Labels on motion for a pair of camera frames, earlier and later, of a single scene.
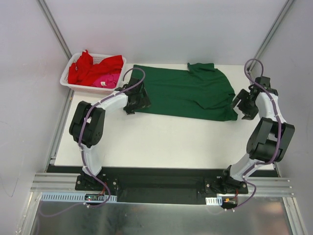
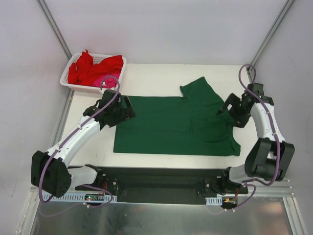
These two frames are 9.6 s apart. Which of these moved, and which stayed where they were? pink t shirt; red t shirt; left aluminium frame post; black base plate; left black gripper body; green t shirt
Moved: left black gripper body; green t shirt
Stayed: left aluminium frame post; red t shirt; black base plate; pink t shirt
